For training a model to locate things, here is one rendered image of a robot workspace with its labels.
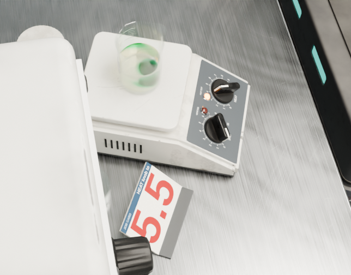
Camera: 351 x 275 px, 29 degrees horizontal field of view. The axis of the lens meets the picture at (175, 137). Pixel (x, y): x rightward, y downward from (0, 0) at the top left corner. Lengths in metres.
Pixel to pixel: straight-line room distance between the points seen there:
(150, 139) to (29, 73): 0.61
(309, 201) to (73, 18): 0.41
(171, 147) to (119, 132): 0.06
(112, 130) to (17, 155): 0.62
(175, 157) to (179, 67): 0.11
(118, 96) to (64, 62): 0.60
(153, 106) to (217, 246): 0.18
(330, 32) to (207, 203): 0.76
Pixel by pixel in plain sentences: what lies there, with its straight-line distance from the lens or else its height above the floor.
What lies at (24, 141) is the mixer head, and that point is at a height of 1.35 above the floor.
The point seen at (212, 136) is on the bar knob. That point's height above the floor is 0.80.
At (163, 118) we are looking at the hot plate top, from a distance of 0.77.
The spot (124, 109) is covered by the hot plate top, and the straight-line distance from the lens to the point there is 0.77.
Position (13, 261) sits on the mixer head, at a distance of 0.16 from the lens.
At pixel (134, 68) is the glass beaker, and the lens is 0.74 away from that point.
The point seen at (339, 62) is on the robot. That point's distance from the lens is 1.46.
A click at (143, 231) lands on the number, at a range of 0.78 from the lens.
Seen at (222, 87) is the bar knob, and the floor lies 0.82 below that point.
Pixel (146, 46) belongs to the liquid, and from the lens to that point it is 0.78.
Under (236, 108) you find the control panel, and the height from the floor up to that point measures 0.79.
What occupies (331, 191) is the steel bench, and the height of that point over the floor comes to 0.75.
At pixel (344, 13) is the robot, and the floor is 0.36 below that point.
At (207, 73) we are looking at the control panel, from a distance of 0.84.
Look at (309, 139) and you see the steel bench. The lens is 0.88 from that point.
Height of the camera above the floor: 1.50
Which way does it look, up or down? 60 degrees down
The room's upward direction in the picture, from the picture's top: 5 degrees clockwise
